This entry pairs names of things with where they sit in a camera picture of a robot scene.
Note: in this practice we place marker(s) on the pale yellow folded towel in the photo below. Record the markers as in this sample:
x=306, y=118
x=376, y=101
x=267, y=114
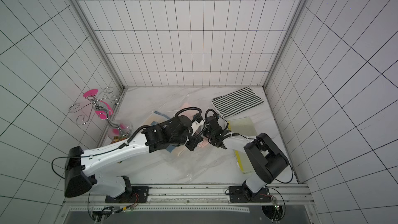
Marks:
x=245, y=127

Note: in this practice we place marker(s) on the clear plastic vacuum bag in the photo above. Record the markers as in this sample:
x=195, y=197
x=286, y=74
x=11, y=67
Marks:
x=172, y=162

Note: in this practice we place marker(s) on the pink towel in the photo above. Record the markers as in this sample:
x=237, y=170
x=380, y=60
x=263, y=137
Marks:
x=190, y=114

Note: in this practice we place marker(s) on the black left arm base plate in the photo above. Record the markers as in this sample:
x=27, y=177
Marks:
x=131, y=194

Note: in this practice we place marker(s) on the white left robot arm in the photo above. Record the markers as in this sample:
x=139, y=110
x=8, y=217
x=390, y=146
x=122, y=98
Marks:
x=95, y=169

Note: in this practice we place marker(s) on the green white striped towel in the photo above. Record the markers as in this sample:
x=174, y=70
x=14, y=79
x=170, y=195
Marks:
x=236, y=102

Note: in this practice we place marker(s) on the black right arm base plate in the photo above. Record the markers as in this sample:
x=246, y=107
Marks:
x=241, y=194

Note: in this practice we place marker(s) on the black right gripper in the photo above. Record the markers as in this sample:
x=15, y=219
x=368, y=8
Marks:
x=214, y=135

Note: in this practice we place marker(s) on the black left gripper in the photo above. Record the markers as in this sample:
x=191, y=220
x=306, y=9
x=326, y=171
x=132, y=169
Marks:
x=195, y=140

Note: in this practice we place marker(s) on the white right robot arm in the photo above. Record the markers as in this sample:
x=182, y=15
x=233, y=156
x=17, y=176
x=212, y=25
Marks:
x=266, y=158

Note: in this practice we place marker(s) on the blue and beige towel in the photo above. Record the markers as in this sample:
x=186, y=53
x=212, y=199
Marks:
x=170, y=133

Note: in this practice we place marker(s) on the aluminium mounting rail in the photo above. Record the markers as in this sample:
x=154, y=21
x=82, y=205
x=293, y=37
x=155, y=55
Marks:
x=195, y=204

